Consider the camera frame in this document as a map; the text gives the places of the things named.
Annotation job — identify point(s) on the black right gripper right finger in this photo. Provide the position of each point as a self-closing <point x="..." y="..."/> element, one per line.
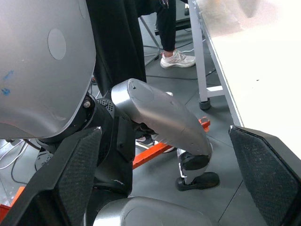
<point x="263" y="174"/>

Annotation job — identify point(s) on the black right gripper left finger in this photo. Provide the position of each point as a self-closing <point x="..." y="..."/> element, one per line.
<point x="77" y="164"/>

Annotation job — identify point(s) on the black robot hip joint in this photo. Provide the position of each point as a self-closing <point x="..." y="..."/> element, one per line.
<point x="117" y="164"/>

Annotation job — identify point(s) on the black and white shoe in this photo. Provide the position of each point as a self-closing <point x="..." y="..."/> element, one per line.
<point x="147" y="141"/>

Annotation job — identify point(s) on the orange metal bar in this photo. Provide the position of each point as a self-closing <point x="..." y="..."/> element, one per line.
<point x="150" y="154"/>

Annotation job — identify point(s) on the silver robot thigh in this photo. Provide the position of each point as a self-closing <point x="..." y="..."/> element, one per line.
<point x="145" y="212"/>

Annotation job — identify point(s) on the silver robot torso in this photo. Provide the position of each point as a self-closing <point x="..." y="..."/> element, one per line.
<point x="35" y="70"/>

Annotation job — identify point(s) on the white table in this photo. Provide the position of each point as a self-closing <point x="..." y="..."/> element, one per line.
<point x="201" y="70"/>

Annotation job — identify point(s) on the person in long black garment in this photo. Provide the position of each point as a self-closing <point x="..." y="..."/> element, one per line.
<point x="117" y="35"/>

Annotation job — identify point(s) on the white sneaker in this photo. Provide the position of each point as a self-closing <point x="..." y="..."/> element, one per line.
<point x="176" y="60"/>

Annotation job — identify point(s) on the person's leg in black trousers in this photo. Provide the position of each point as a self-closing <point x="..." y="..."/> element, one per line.
<point x="167" y="28"/>

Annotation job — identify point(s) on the orange floor frame piece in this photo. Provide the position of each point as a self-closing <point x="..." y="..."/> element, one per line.
<point x="4" y="208"/>

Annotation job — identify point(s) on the grey metal chair frame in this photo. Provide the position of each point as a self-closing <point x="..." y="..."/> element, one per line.
<point x="150" y="34"/>

